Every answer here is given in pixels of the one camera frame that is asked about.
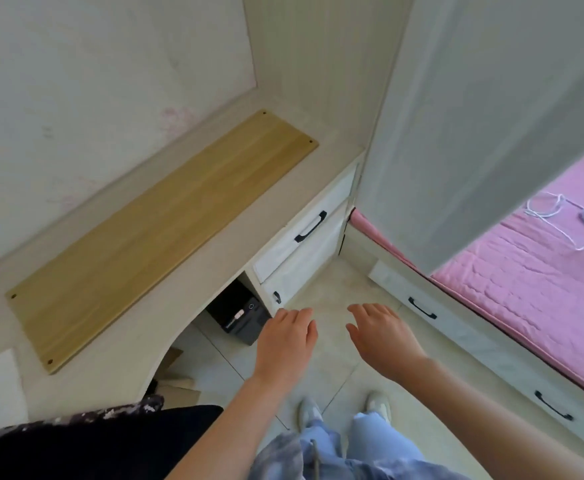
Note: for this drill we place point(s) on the pink quilted mattress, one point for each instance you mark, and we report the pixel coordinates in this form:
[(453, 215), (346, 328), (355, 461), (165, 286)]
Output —
[(537, 289)]

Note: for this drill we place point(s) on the person's left forearm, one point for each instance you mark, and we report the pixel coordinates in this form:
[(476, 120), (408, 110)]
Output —
[(222, 429)]

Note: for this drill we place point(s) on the person's left hand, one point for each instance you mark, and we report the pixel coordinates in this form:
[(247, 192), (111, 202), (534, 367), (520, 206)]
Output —
[(282, 352)]

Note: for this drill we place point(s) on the light blue jeans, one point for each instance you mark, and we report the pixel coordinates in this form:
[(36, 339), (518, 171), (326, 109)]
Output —
[(377, 437)]

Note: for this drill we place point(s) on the person's left white shoe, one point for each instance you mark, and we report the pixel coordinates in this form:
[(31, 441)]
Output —
[(309, 412)]

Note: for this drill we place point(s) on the person's right hand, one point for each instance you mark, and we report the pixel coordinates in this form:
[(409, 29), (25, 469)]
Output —
[(387, 347)]

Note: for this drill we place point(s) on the person's right white shoe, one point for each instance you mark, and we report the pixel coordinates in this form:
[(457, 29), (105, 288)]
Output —
[(379, 405)]

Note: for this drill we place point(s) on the white wardrobe door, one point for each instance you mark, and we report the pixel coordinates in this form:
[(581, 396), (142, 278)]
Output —
[(462, 124)]

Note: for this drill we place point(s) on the person's white shoe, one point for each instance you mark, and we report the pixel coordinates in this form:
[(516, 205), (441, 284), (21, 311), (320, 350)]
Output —
[(309, 412), (379, 405)]

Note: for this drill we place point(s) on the brown cardboard piece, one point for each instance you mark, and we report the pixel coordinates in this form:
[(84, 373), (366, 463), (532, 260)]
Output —
[(177, 369)]

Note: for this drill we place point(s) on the white desk cabinet door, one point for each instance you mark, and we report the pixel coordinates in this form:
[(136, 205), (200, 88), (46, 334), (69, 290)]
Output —
[(307, 274)]

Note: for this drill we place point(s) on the light wooden board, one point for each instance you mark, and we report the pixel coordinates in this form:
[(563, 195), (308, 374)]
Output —
[(162, 234)]

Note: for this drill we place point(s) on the white panelled wardrobe side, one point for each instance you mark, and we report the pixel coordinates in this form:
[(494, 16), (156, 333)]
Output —
[(322, 69)]

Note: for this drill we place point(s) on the person's right forearm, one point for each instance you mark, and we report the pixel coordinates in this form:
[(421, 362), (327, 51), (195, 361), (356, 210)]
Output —
[(497, 419)]

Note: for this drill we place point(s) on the person's right thumb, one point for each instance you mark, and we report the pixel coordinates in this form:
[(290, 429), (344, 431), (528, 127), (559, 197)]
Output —
[(354, 337)]

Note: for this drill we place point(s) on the black computer tower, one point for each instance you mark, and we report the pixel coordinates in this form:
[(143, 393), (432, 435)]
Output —
[(237, 317)]

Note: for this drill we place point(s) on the patterned dark cloth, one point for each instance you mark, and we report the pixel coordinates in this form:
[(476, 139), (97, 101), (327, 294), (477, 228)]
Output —
[(72, 419)]

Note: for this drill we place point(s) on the white desk drawer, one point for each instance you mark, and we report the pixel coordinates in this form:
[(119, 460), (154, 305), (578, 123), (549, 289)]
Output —
[(292, 254)]

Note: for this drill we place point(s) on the white desk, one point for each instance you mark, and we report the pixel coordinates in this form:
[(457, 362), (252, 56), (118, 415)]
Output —
[(122, 339)]

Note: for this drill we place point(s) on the person's left thumb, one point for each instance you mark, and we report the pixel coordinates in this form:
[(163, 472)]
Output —
[(312, 336)]

